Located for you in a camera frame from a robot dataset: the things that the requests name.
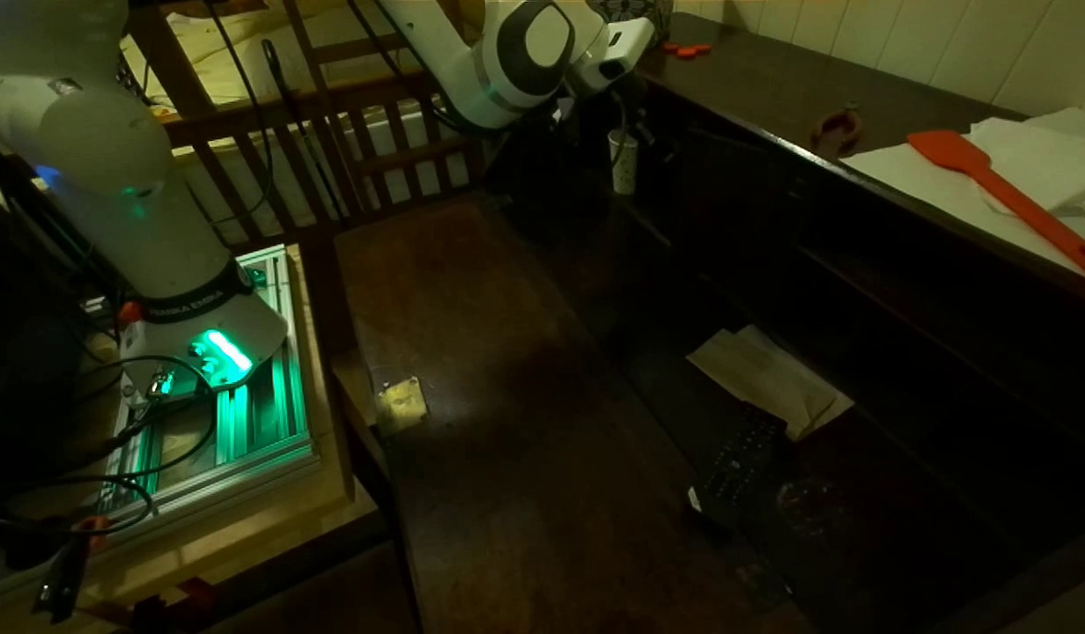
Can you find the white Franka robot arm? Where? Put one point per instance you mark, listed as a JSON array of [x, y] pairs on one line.
[[106, 158]]

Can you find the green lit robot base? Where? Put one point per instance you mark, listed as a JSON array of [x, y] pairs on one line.
[[221, 398]]

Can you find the dark wooden secretary desk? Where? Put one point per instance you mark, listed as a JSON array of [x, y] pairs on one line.
[[580, 477]]

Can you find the white paper cup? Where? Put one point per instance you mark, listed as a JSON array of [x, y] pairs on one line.
[[626, 163]]

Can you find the folded white paper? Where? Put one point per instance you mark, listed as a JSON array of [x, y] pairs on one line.
[[770, 378]]

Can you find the small orange object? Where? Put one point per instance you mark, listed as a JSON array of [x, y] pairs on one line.
[[687, 51]]

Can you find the wooden railing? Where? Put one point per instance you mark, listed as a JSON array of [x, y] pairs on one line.
[[295, 119]]

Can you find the orange spatula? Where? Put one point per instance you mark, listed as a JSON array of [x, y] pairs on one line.
[[955, 152]]

